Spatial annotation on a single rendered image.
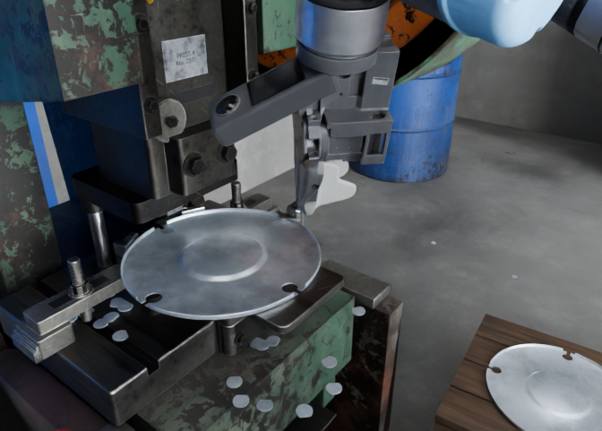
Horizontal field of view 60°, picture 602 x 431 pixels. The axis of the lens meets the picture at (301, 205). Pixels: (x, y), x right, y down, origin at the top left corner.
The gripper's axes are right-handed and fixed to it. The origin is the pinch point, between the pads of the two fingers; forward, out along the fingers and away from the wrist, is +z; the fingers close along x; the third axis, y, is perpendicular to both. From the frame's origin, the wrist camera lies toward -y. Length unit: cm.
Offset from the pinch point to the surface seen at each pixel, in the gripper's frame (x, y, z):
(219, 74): 24.2, -7.8, -1.9
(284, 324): -6.2, -2.3, 14.4
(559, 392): -2, 58, 61
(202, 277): 4.5, -12.2, 17.6
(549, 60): 237, 209, 129
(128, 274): 7.1, -22.3, 18.7
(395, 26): 34.8, 20.6, -2.9
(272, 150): 181, 21, 143
